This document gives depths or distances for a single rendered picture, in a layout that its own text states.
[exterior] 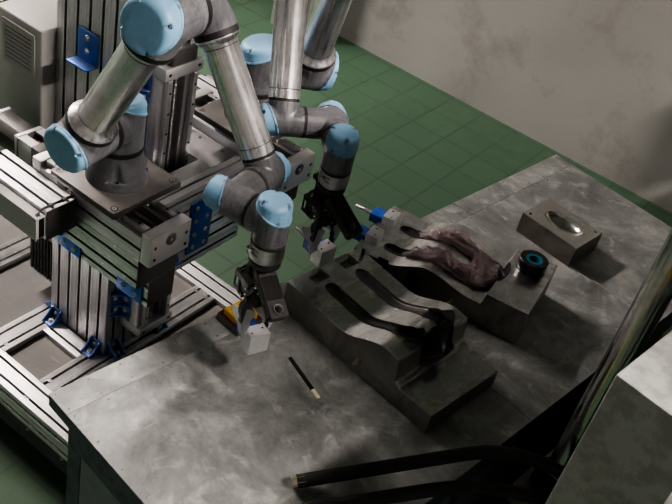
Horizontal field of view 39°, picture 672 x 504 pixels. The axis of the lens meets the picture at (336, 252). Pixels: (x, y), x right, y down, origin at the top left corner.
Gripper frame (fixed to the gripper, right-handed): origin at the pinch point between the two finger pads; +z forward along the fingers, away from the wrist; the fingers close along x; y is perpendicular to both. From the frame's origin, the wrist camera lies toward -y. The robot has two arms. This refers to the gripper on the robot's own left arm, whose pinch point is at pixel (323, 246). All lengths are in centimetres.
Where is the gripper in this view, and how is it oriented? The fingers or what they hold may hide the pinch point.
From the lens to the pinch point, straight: 240.1
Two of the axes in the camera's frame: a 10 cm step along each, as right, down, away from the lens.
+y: -6.3, -6.2, 4.7
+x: -7.5, 3.4, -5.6
